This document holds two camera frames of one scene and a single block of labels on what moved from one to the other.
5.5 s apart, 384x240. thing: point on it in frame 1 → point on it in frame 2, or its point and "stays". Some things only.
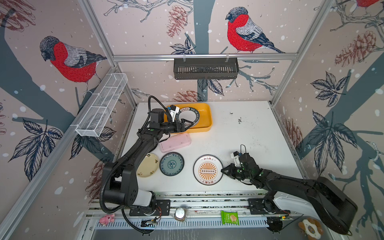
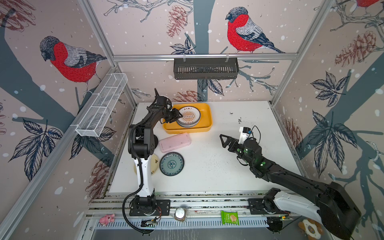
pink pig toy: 105,220 stays
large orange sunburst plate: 207,169 → 190,114
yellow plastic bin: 205,121 stays
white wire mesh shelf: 94,119 stays
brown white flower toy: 312,228 stays
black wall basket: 205,68 stays
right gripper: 230,170 → 234,140
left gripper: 181,128 → 175,115
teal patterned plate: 172,163 stays
